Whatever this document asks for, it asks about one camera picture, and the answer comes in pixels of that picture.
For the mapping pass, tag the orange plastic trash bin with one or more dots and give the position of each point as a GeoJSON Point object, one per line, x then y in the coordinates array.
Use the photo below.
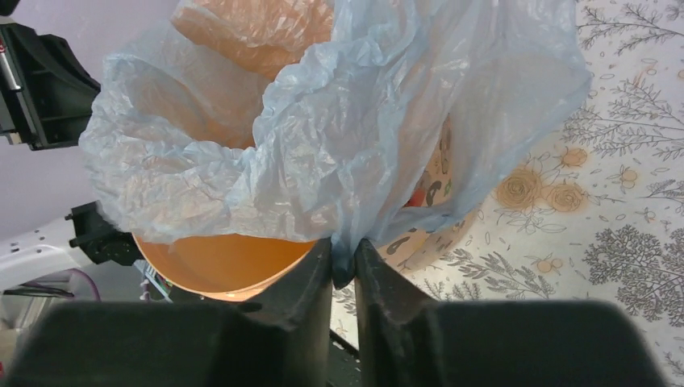
{"type": "Point", "coordinates": [240, 262]}

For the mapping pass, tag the floral patterned table mat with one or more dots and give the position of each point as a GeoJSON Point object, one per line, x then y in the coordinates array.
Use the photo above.
{"type": "Point", "coordinates": [595, 211]}

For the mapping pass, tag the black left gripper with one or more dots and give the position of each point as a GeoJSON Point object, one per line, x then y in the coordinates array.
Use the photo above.
{"type": "Point", "coordinates": [46, 94]}

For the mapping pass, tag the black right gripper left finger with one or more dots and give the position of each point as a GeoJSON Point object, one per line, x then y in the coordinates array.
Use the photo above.
{"type": "Point", "coordinates": [280, 337]}

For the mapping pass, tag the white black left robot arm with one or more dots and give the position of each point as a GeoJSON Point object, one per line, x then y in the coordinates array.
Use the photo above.
{"type": "Point", "coordinates": [81, 238]}

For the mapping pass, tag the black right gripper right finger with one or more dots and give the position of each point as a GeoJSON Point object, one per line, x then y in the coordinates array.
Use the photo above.
{"type": "Point", "coordinates": [407, 338]}

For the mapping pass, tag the light blue trash bag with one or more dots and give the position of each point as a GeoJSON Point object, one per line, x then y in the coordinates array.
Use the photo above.
{"type": "Point", "coordinates": [408, 115]}

